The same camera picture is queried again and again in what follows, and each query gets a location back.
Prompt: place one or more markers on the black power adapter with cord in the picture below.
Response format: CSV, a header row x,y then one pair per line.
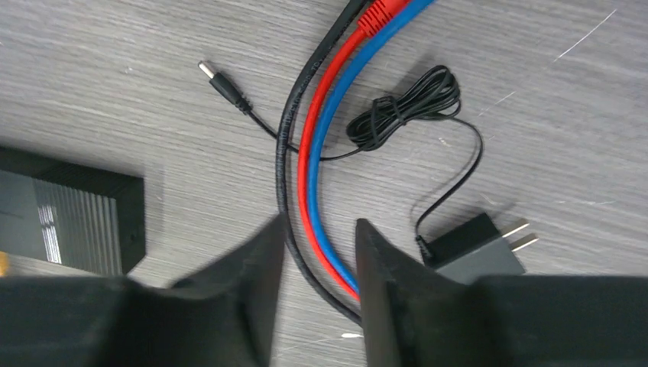
x,y
390,186

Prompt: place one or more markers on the black network switch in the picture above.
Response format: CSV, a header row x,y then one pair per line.
x,y
71,214

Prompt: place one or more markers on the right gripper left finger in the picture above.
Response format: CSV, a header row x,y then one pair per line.
x,y
221,315

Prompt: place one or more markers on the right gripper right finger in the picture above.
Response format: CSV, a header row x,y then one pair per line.
x,y
413,316

